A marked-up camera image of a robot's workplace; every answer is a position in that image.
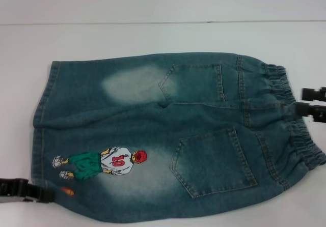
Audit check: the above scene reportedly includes blue denim shorts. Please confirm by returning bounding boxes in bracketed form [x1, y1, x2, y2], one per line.
[30, 50, 326, 227]

